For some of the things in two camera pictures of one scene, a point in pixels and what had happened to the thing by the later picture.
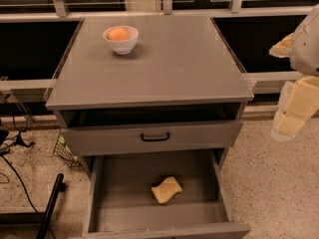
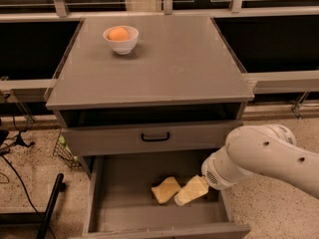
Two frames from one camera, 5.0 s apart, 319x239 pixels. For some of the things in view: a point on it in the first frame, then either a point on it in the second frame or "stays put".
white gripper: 307,50 → 210,171
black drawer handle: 155,138 stays put
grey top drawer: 153,137 stays put
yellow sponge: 165,189 stays put
